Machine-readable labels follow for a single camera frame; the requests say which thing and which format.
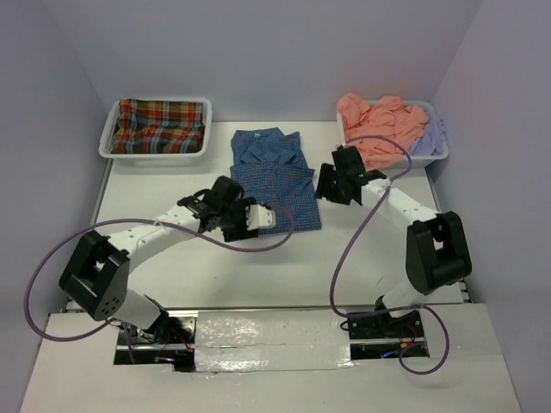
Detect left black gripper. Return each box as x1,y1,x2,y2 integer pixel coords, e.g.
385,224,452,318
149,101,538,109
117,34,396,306
217,195,257,243

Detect blue checked long sleeve shirt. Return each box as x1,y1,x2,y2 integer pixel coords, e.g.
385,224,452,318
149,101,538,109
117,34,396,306
230,127,322,232

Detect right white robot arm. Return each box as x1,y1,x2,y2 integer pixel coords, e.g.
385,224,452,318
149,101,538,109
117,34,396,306
315,146,472,336

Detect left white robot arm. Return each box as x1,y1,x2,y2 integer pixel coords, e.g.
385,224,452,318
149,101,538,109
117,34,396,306
59,176,276,343

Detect right white plastic basket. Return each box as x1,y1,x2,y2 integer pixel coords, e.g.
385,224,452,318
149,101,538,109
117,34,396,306
337,98,449,168

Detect white plastic basket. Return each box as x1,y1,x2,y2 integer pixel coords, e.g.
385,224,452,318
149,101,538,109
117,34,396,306
337,98,449,168
99,97,213,161

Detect salmon orange shirt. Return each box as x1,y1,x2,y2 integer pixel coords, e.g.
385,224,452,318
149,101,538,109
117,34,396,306
337,93,430,170

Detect lavender shirt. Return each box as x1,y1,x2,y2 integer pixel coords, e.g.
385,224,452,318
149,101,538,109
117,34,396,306
409,107,447,157

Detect orange plaid folded shirt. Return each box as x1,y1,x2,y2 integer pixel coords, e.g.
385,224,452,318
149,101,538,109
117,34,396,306
111,99,206,155

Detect silver foil tape sheet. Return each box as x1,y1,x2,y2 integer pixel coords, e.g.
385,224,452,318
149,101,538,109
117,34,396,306
194,310,353,373

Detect left white plastic basket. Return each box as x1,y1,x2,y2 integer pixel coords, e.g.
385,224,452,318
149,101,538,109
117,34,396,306
99,97,213,161

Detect white cardboard front cover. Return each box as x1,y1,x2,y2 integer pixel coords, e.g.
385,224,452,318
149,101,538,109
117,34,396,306
22,305,520,412

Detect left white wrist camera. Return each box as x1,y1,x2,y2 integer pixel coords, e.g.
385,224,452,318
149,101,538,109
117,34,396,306
246,204,276,231

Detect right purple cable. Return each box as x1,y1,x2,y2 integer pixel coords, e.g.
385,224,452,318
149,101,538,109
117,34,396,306
329,135,452,376

